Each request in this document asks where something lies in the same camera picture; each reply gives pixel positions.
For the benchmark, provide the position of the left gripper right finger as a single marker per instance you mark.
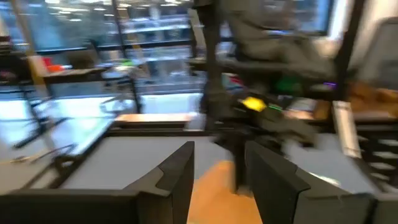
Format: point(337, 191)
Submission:
point(276, 193)

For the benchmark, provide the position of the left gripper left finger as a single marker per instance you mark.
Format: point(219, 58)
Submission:
point(174, 193)

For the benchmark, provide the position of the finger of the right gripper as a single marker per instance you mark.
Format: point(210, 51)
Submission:
point(241, 165)

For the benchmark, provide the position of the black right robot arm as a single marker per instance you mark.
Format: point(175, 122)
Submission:
point(280, 53)

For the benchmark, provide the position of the yellow tag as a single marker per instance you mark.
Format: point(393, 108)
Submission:
point(254, 104)

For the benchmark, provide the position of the orange translucent plastic tray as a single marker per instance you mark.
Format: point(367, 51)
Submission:
point(214, 199)

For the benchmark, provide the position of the dark grey office chair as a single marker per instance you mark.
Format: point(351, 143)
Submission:
point(382, 53)

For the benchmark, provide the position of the red desk object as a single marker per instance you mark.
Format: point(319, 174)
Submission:
point(54, 67)

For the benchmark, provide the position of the silver aluminium rail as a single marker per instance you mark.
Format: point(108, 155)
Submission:
point(346, 130)

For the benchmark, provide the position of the black frame clamp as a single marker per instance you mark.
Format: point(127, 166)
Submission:
point(59, 161)

